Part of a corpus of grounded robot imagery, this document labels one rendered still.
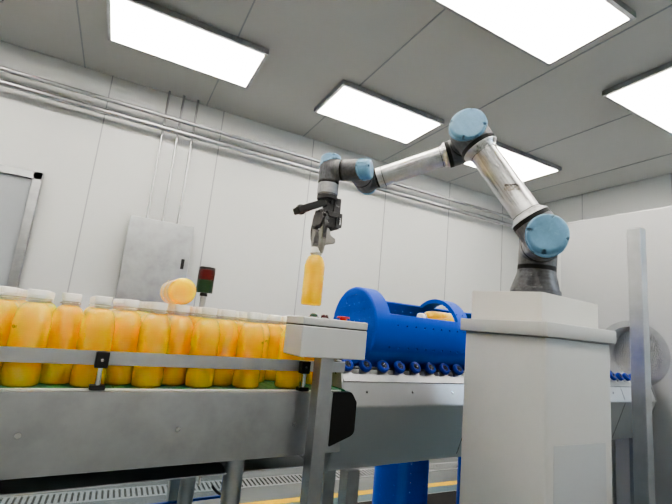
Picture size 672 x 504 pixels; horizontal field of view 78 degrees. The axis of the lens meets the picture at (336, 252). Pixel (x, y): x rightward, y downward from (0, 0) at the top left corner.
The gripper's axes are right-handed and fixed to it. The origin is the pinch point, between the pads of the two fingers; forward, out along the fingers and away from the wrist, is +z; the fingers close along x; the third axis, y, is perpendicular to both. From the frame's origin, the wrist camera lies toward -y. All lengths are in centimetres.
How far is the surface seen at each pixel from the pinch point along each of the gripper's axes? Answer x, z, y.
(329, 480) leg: 7, 78, 18
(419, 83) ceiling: 147, -206, 171
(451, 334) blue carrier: -12, 24, 55
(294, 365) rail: -18.3, 37.1, -13.2
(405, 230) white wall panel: 313, -116, 307
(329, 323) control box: -31.6, 24.9, -11.1
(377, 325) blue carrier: -11.8, 23.8, 19.7
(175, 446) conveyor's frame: -20, 56, -43
